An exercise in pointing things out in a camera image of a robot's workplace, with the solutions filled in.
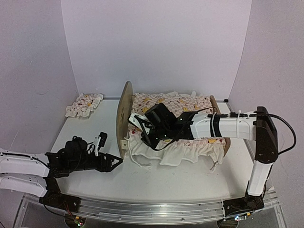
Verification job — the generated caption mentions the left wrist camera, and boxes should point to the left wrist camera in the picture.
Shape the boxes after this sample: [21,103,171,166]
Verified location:
[93,132,108,157]

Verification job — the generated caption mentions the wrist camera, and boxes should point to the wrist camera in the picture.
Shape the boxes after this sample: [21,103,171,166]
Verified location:
[93,132,108,157]
[128,113,153,135]

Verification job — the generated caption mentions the wooden pet bed frame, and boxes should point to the wooden pet bed frame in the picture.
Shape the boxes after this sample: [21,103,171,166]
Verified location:
[115,81,232,159]

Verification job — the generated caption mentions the small duck print pillow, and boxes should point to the small duck print pillow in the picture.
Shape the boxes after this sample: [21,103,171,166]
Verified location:
[65,93,104,118]

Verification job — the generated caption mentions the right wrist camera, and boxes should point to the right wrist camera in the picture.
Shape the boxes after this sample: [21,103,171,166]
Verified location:
[128,113,153,135]

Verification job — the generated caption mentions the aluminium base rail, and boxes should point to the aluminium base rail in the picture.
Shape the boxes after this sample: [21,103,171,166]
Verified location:
[22,190,281,224]

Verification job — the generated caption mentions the duck print bed cushion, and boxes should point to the duck print bed cushion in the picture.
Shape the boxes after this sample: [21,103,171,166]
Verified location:
[125,92,231,171]

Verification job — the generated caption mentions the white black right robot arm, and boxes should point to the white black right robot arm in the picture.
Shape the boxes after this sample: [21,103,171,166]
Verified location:
[136,136,280,222]

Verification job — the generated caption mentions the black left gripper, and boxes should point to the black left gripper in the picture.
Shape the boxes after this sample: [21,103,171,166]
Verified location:
[68,151,122,172]

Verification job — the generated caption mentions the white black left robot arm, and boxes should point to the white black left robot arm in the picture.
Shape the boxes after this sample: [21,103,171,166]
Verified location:
[0,133,123,212]

